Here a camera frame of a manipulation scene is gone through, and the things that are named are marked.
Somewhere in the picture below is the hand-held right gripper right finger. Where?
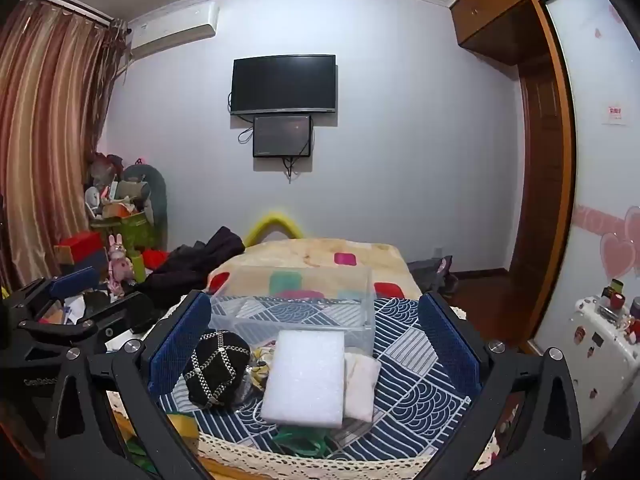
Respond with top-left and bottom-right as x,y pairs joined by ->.
414,290 -> 584,480

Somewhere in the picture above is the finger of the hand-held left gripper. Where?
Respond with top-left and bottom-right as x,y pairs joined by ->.
17,291 -> 168,356
0,266 -> 109,320

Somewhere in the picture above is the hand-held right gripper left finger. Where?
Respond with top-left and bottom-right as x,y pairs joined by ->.
44,290 -> 213,480

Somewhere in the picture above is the black chain-trimmed pouch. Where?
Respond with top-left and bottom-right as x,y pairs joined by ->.
182,329 -> 253,410

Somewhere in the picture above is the white foam block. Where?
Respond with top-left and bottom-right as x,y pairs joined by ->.
260,330 -> 348,429

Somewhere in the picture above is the clear plastic storage box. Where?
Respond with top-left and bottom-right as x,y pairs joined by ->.
207,265 -> 376,352

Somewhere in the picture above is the red box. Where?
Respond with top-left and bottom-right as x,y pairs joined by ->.
53,232 -> 104,267

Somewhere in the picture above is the pink bunny doll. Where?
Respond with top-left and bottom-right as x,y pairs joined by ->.
106,233 -> 135,296

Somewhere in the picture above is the blue wave-patterned cloth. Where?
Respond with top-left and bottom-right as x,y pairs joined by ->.
155,295 -> 473,461

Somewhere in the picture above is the red cloth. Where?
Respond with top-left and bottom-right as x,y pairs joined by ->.
142,248 -> 169,272

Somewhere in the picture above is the green cardboard box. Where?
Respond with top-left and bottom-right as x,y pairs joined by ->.
102,210 -> 156,254

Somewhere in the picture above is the green yellow cloth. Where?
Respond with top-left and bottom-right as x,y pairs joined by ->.
112,407 -> 202,480

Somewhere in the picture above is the dark bag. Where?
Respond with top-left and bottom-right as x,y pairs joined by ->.
407,255 -> 459,297

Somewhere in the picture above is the black clothes pile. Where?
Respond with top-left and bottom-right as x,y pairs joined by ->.
134,226 -> 247,312

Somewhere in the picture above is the yellow printed cloth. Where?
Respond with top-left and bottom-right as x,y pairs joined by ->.
247,342 -> 277,392

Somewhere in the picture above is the pile of toys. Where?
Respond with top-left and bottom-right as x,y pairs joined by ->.
82,151 -> 154,221

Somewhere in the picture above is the grey-green plush cushion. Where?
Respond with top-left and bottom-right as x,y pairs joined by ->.
122,162 -> 169,251

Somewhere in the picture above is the yellow foam noodle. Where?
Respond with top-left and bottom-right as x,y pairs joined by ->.
243,211 -> 304,249

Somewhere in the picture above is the yellow patchwork blanket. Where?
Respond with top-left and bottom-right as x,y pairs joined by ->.
207,237 -> 424,302

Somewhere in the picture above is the striped brown curtain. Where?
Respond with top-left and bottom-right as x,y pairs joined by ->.
0,0 -> 130,288

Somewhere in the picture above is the white stickered cabinet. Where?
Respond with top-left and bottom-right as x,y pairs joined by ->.
570,297 -> 640,442

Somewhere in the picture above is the white sliding wardrobe door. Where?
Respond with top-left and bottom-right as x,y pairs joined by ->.
542,0 -> 640,361

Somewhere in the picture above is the white air conditioner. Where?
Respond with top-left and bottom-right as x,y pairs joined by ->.
128,2 -> 221,62

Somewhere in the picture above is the curtain rod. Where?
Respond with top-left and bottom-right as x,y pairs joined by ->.
24,0 -> 130,32

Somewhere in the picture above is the wooden overhead cabinet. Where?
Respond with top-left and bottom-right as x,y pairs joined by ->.
447,0 -> 593,67

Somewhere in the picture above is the small black wall monitor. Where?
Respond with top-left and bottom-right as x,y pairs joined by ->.
252,115 -> 314,159

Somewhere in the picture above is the black wall television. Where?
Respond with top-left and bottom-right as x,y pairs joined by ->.
230,54 -> 339,116

